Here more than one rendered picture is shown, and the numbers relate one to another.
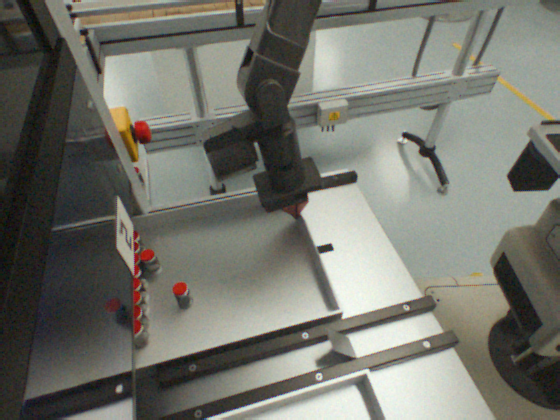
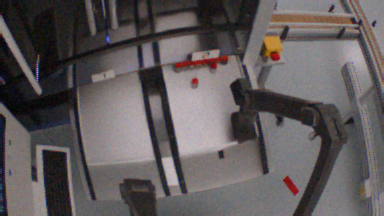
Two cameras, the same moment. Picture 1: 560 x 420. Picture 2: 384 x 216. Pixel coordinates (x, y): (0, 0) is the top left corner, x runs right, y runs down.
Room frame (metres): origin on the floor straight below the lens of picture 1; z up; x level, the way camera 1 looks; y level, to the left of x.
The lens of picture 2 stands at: (0.21, -0.43, 2.33)
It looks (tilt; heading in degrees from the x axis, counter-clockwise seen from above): 71 degrees down; 85
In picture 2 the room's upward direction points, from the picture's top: 9 degrees clockwise
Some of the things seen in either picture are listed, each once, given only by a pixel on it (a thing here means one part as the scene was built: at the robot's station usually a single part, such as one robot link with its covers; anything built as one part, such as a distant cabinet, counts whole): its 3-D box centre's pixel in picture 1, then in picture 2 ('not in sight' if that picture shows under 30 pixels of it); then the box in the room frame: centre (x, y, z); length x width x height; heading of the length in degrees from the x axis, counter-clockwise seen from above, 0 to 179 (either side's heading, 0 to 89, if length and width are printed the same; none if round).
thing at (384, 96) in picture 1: (330, 106); (371, 189); (1.39, -0.21, 0.49); 1.60 x 0.08 x 0.12; 106
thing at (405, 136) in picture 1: (424, 155); not in sight; (1.55, -0.79, 0.07); 0.50 x 0.08 x 0.14; 16
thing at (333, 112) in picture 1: (332, 113); (365, 189); (1.32, -0.21, 0.50); 0.12 x 0.05 x 0.09; 106
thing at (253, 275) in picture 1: (210, 269); (209, 95); (0.30, 0.11, 0.90); 0.34 x 0.26 x 0.04; 106
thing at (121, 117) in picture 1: (112, 137); (270, 44); (0.51, 0.30, 1.00); 0.08 x 0.07 x 0.07; 106
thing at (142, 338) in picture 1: (137, 284); (201, 63); (0.27, 0.22, 0.90); 0.18 x 0.02 x 0.05; 16
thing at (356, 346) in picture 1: (376, 334); (168, 164); (0.19, -0.13, 0.91); 0.14 x 0.03 x 0.06; 105
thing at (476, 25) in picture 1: (450, 91); not in sight; (1.55, -0.79, 0.46); 0.09 x 0.09 x 0.77; 16
